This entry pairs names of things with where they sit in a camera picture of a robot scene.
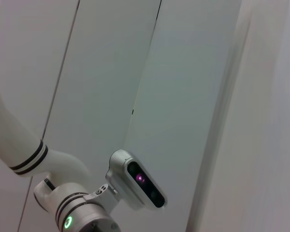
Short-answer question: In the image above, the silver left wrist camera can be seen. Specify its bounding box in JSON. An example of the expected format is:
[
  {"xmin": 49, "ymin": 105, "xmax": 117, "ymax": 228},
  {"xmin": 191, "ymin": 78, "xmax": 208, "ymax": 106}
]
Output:
[{"xmin": 84, "ymin": 149, "xmax": 168, "ymax": 211}]

